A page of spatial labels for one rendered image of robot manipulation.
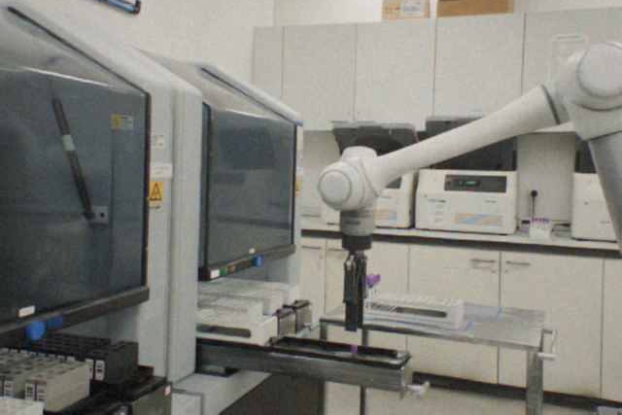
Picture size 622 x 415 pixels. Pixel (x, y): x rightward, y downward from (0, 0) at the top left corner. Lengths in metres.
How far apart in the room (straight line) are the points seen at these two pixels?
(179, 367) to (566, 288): 2.62
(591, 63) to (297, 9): 3.73
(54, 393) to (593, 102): 1.09
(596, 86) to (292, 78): 3.30
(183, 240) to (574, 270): 2.65
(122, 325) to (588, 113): 1.04
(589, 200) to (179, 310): 2.67
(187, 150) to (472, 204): 2.50
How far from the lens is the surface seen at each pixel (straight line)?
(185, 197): 1.59
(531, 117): 1.54
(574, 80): 1.34
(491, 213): 3.84
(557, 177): 4.45
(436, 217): 3.88
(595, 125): 1.37
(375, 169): 1.42
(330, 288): 4.07
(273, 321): 1.72
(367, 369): 1.57
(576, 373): 3.96
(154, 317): 1.53
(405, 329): 1.88
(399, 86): 4.23
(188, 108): 1.60
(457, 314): 1.91
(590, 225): 3.84
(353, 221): 1.58
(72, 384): 1.32
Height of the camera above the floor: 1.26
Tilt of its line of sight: 1 degrees down
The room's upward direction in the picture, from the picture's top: 2 degrees clockwise
